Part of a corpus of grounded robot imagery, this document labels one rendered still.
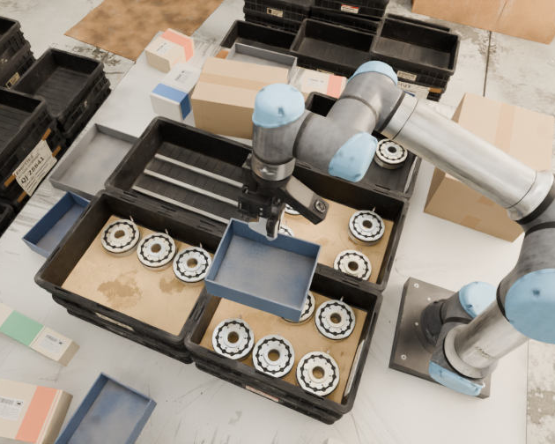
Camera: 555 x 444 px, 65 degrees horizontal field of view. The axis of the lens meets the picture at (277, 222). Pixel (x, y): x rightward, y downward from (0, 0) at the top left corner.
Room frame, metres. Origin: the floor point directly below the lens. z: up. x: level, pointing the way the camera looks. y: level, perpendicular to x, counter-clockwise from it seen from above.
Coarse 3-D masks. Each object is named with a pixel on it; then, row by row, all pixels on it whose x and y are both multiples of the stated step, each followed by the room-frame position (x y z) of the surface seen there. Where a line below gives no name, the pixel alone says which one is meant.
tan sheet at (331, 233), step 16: (336, 208) 0.74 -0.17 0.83; (288, 224) 0.66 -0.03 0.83; (304, 224) 0.67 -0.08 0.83; (320, 224) 0.67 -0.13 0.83; (336, 224) 0.68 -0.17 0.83; (384, 224) 0.70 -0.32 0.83; (320, 240) 0.62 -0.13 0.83; (336, 240) 0.62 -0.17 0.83; (352, 240) 0.63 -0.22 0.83; (384, 240) 0.64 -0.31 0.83; (320, 256) 0.57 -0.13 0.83; (336, 256) 0.57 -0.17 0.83; (368, 256) 0.58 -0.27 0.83
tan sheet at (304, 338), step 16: (224, 304) 0.40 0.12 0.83; (240, 304) 0.41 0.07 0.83; (320, 304) 0.43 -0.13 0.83; (224, 320) 0.36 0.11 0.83; (256, 320) 0.37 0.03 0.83; (272, 320) 0.37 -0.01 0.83; (336, 320) 0.39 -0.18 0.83; (208, 336) 0.32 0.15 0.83; (256, 336) 0.33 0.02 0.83; (288, 336) 0.34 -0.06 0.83; (304, 336) 0.34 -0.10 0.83; (352, 336) 0.35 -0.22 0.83; (304, 352) 0.30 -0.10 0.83; (336, 352) 0.31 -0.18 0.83; (352, 352) 0.31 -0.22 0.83; (336, 400) 0.19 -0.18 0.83
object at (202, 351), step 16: (320, 272) 0.47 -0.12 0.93; (368, 288) 0.44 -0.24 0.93; (208, 304) 0.36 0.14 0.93; (192, 336) 0.28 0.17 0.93; (368, 336) 0.32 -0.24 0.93; (208, 352) 0.25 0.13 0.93; (240, 368) 0.22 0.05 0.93; (272, 384) 0.20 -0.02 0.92; (288, 384) 0.20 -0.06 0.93; (352, 384) 0.21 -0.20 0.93; (320, 400) 0.17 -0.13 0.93; (352, 400) 0.18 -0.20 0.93
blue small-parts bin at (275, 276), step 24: (240, 240) 0.47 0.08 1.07; (264, 240) 0.46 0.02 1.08; (288, 240) 0.45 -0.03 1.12; (216, 264) 0.39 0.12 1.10; (240, 264) 0.41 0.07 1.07; (264, 264) 0.41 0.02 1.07; (288, 264) 0.42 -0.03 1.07; (312, 264) 0.42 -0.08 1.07; (216, 288) 0.33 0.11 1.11; (240, 288) 0.35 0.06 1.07; (264, 288) 0.36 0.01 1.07; (288, 288) 0.36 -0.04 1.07; (288, 312) 0.30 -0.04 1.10
